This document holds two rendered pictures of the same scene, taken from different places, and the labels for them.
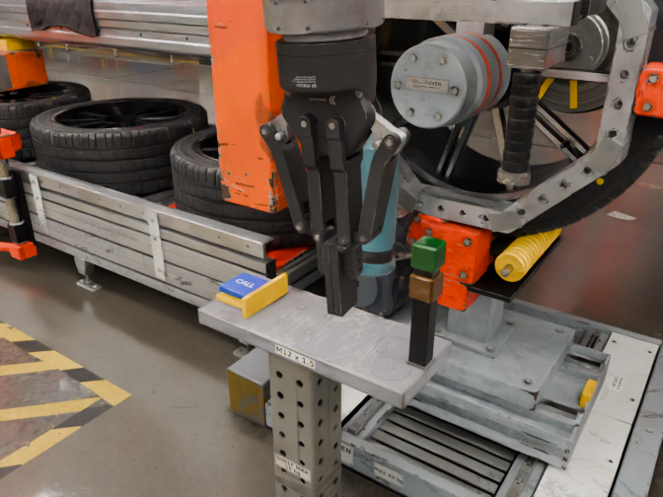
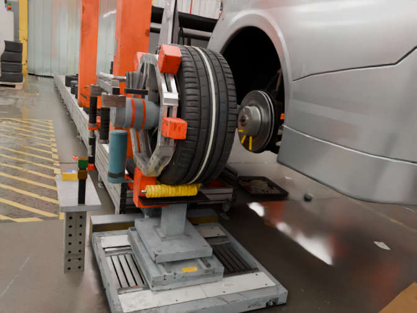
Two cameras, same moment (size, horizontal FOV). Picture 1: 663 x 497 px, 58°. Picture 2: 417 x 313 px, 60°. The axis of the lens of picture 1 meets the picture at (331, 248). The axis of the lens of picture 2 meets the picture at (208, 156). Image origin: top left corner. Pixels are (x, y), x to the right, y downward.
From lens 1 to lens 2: 1.34 m
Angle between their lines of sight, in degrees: 29
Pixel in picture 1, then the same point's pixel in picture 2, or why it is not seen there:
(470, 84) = (118, 112)
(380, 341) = not seen: hidden behind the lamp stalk
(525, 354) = (175, 245)
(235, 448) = not seen: hidden behind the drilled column
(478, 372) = (148, 241)
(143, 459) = (47, 235)
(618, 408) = (211, 290)
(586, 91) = (254, 142)
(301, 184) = not seen: outside the picture
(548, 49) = (103, 100)
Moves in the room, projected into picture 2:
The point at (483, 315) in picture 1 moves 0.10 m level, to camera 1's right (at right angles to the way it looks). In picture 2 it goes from (166, 222) to (182, 228)
